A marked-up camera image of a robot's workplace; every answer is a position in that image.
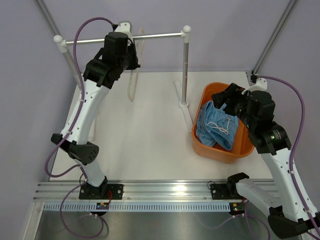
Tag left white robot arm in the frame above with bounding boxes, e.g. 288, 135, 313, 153
51, 31, 140, 200

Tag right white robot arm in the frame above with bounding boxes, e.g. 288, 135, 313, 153
211, 83, 320, 239

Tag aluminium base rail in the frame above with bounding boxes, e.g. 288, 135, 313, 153
33, 180, 212, 203

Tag aluminium frame post left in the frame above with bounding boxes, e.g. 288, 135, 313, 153
34, 0, 60, 36

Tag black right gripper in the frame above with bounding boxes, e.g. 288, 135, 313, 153
211, 83, 256, 131

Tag white plastic hanger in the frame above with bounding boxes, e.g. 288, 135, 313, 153
127, 40, 145, 102

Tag orange plastic laundry basket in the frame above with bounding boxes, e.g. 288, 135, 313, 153
191, 82, 255, 164

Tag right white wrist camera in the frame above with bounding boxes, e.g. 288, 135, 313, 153
241, 74, 268, 95

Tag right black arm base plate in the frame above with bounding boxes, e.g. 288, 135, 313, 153
207, 181, 244, 200

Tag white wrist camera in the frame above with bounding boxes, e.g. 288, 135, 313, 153
111, 21, 133, 40
241, 74, 268, 95

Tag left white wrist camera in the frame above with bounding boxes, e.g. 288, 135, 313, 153
111, 21, 133, 40

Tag aluminium frame post right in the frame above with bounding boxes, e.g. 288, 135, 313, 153
251, 0, 299, 75

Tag light blue shorts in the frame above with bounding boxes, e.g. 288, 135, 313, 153
195, 100, 239, 151

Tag silver clothes rack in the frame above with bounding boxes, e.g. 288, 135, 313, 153
58, 25, 193, 146

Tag aluminium frame post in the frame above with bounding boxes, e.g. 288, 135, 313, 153
251, 0, 299, 75
34, 0, 60, 36

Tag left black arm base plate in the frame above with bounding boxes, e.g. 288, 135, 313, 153
78, 183, 124, 200

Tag white slotted cable duct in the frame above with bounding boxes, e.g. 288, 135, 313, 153
43, 201, 231, 212

